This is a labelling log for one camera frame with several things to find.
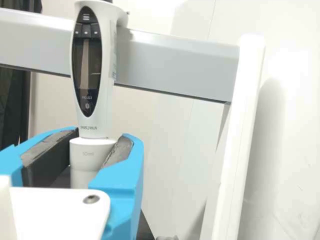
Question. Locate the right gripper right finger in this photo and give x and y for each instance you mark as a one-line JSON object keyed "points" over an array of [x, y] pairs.
{"points": [[120, 190]]}

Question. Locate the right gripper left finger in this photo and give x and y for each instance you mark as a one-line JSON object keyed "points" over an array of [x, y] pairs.
{"points": [[10, 160]]}

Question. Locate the pipette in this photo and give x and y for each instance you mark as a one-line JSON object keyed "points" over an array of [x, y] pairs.
{"points": [[106, 82]]}

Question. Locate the white pipette stand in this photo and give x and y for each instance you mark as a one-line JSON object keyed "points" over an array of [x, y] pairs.
{"points": [[175, 57]]}

